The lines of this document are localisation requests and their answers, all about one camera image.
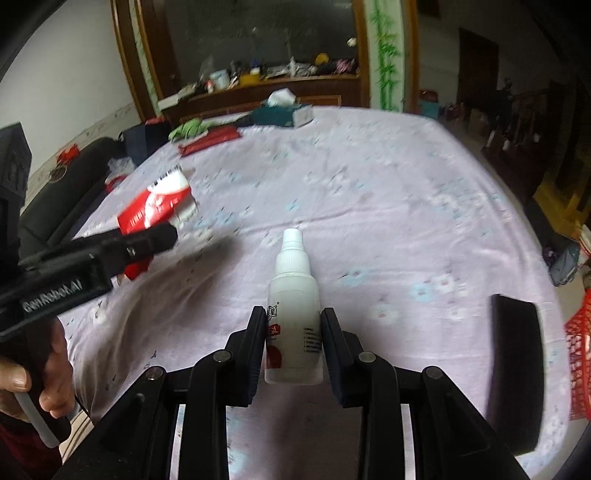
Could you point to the dark blue bag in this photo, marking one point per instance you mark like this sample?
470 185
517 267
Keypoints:
141 141

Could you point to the flat red box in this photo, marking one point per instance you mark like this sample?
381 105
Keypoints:
207 141

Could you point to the black rectangular case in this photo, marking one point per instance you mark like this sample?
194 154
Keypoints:
513 369

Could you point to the teal tissue box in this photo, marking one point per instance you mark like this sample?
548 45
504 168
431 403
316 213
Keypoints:
281 115

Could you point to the dark wooden door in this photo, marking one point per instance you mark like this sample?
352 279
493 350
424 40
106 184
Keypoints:
478 78

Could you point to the crumpled clear plastic bag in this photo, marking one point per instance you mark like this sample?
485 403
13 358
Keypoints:
119 168

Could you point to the white bucket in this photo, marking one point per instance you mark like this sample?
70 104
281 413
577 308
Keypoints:
586 242

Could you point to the lavender floral tablecloth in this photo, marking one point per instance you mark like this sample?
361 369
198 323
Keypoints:
369 207

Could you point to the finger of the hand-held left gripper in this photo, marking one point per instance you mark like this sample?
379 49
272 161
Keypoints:
143 242

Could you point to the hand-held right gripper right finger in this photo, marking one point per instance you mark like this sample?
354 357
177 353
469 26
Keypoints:
333 369

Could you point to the green bamboo painted panel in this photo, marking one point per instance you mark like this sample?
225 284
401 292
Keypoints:
388 55

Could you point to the green cloth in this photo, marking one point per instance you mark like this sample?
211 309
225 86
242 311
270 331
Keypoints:
187 129

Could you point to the person's left hand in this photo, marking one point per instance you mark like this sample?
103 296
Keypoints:
55 369

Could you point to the pile of assorted household items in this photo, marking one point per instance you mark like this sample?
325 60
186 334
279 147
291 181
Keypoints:
258 69

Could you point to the red plastic mesh basket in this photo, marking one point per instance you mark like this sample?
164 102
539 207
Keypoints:
579 344

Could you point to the white tissue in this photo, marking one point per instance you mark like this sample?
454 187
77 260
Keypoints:
281 98

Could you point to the wooden cabinet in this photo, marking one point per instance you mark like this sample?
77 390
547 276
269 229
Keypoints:
258 94

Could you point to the white spray bottle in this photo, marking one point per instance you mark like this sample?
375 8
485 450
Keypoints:
293 295

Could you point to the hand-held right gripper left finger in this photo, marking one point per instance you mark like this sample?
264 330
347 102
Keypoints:
253 364

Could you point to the red and white packet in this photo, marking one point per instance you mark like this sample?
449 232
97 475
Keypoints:
157 203

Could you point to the wooden framed dark mirror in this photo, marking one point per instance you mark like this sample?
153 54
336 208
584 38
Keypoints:
258 27

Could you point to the yellow pedestal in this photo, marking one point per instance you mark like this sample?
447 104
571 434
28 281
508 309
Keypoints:
558 205

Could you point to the black sofa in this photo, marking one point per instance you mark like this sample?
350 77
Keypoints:
69 189

